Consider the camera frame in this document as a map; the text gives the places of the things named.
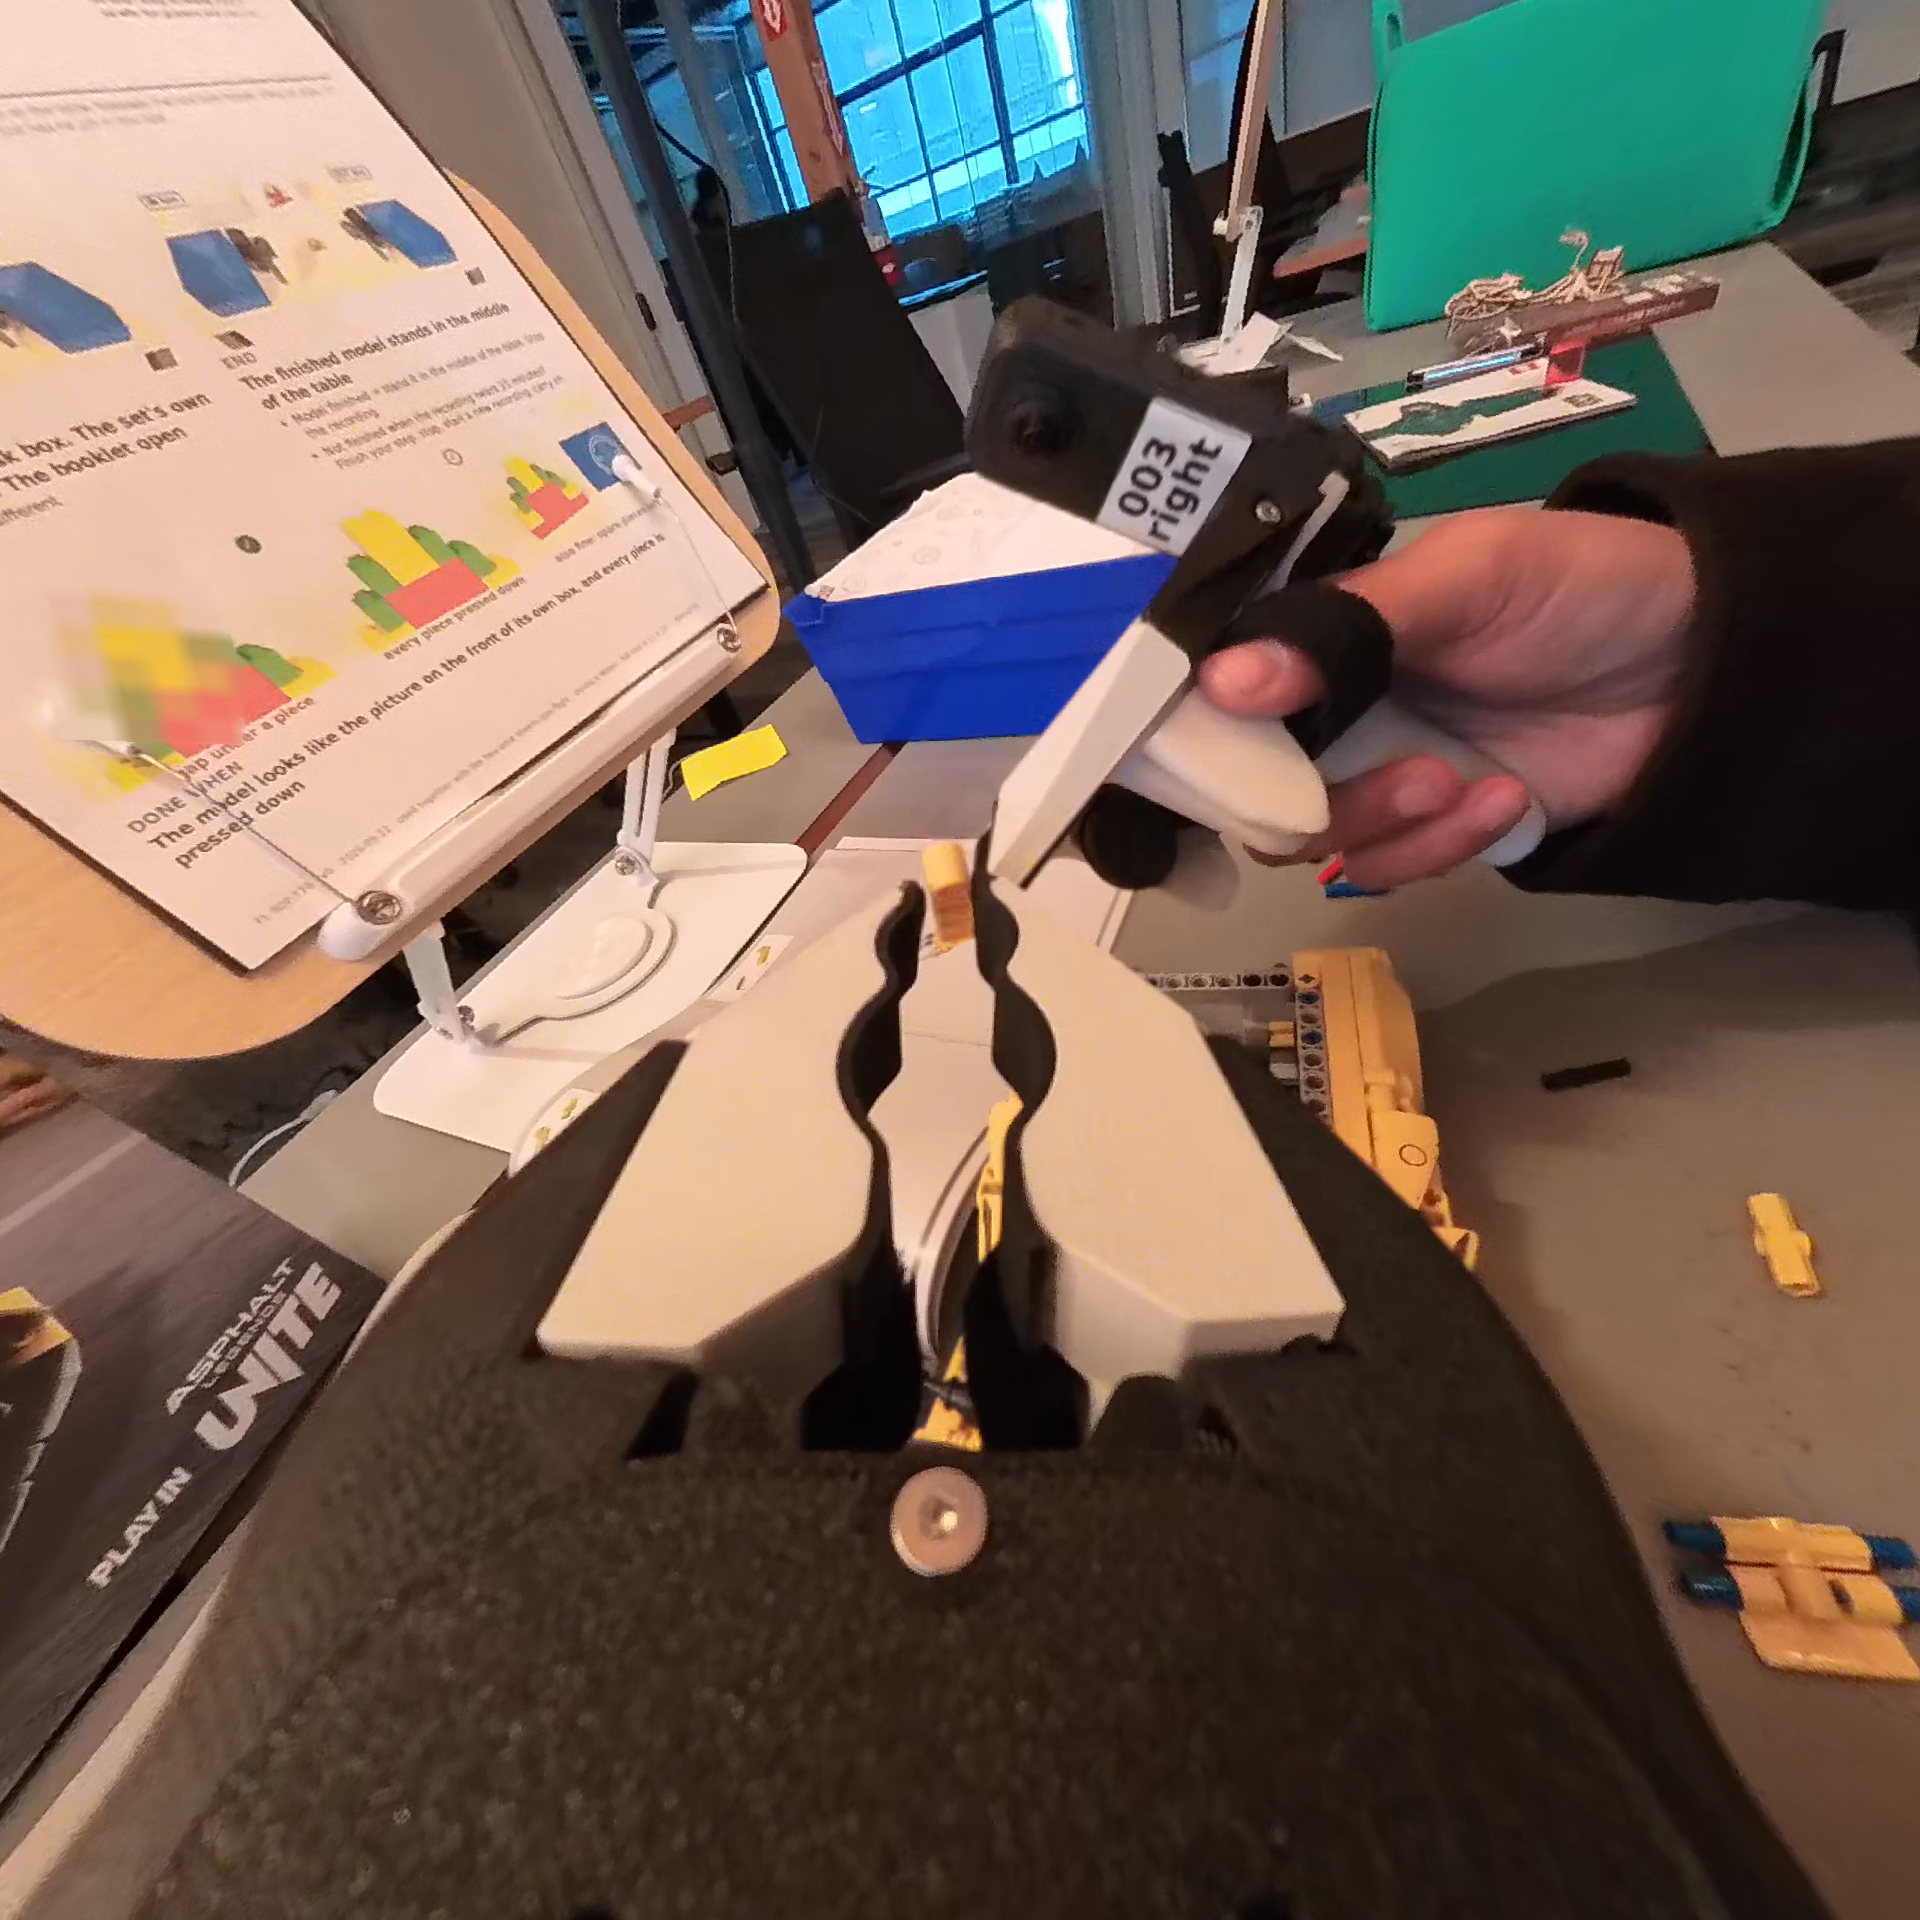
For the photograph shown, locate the brown hanging banner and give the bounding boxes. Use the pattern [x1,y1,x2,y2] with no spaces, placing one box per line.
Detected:
[757,0,868,216]

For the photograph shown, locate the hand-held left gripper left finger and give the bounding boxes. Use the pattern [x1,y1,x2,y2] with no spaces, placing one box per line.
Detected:
[534,882,928,1450]

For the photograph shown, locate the white cable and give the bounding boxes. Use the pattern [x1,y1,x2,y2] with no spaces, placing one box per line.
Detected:
[228,1085,342,1190]

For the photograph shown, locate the white crumpled papers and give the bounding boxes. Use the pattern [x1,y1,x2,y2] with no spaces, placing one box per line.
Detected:
[817,476,1147,611]

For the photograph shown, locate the white green printed card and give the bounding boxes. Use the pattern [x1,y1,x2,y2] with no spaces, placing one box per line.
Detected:
[1343,374,1641,470]

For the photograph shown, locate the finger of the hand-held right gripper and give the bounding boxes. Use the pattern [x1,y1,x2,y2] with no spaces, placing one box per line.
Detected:
[990,619,1203,891]

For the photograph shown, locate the grey desk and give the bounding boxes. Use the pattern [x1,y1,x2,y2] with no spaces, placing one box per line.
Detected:
[0,240,1920,1920]

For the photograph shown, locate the printed instruction sheet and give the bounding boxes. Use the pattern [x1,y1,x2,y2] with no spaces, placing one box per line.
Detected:
[0,0,771,975]

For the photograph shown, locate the yellow panel brick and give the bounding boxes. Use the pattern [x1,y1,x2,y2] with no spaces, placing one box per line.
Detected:
[1663,1513,1920,1686]

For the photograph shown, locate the wooden articulated stand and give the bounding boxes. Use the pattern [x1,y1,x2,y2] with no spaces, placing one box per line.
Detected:
[1171,0,1348,380]

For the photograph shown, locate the person's right hand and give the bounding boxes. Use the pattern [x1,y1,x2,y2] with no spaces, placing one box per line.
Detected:
[1201,503,1705,894]

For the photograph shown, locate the blue storage bin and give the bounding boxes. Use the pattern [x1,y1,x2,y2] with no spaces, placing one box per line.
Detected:
[783,546,1181,749]

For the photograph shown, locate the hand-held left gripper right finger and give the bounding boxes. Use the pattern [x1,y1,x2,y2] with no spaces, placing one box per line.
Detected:
[967,875,1350,1446]

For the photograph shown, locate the black upright panel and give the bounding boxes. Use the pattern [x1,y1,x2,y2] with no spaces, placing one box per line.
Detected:
[730,186,970,521]

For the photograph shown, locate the yellow toy brick car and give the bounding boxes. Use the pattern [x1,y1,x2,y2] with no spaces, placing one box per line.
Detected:
[900,948,1483,1453]

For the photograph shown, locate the black toy set box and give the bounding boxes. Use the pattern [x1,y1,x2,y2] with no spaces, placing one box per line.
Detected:
[0,1102,391,1803]

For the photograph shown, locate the instruction booklet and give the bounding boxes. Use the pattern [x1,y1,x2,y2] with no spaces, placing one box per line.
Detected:
[511,836,1138,1353]

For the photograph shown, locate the yellow paper strip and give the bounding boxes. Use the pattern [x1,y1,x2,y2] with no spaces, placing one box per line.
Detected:
[679,724,793,805]

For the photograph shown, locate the small wooden model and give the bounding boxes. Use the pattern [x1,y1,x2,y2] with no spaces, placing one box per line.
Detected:
[1443,229,1631,349]

